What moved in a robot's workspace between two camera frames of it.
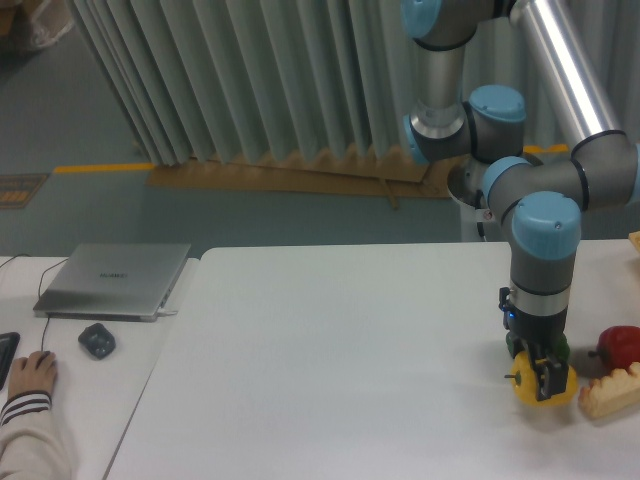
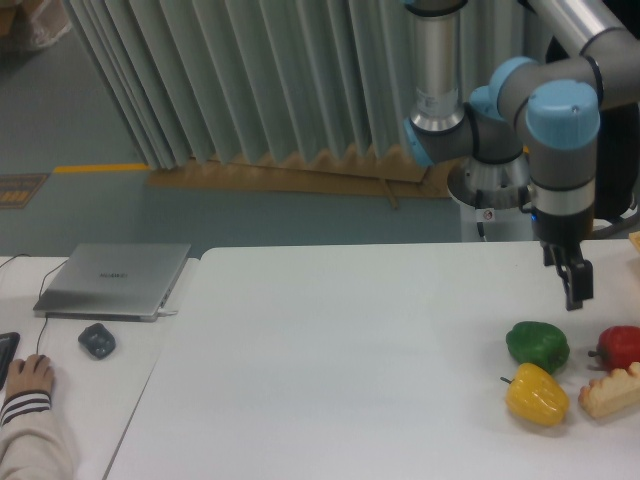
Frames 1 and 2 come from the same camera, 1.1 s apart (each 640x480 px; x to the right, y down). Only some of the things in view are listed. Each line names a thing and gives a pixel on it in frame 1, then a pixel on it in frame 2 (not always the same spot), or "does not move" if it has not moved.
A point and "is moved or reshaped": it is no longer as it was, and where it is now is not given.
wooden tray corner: [634, 237] does not move
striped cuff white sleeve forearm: [33, 445] does not move
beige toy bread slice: [612, 394] does not move
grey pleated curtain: [222, 79] does not move
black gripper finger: [552, 373] → [577, 275]
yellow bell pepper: [523, 376] is moved or reshaped
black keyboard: [8, 345] does not move
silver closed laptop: [111, 282] does not move
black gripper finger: [520, 345] → [550, 258]
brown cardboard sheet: [382, 173] does not move
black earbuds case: [97, 340] does not move
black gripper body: [532, 329] → [558, 229]
